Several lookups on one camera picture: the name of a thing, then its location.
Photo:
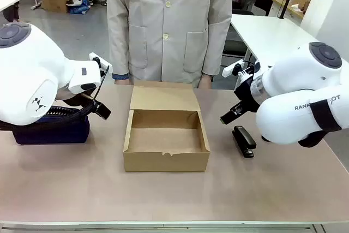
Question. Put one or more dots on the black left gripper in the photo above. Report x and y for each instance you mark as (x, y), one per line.
(73, 99)

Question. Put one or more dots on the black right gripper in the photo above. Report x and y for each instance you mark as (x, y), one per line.
(246, 96)

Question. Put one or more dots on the black stapler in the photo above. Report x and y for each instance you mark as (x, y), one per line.
(244, 141)

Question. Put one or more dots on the brown cardboard box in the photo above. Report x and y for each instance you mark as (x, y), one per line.
(163, 156)

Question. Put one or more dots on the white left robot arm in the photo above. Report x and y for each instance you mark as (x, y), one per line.
(27, 66)

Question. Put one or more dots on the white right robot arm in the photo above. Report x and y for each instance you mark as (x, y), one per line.
(300, 80)

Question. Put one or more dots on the person's right forearm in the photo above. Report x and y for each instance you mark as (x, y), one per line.
(118, 53)

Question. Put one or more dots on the person's left forearm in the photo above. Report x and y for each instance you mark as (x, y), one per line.
(218, 50)

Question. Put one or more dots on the person's right hand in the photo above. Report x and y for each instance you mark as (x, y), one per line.
(121, 81)

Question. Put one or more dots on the person's left hand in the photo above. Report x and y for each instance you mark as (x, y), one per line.
(205, 82)

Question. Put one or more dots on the navy blue zipper pouch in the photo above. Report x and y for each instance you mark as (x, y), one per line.
(54, 133)

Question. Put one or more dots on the large white table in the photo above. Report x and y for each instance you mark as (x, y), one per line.
(270, 33)

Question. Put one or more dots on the person in beige coat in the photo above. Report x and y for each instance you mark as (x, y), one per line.
(169, 39)

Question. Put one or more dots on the blue plastic bag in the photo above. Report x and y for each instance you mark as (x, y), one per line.
(79, 5)

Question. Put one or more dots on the wooden workbench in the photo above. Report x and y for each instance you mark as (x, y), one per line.
(286, 5)

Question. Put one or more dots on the small white side table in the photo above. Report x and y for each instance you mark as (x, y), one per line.
(8, 2)

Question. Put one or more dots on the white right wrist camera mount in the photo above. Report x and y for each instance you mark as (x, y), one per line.
(234, 70)

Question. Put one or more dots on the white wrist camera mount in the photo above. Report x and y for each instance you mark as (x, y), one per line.
(98, 59)
(234, 70)

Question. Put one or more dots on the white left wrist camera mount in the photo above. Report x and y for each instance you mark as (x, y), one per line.
(98, 59)

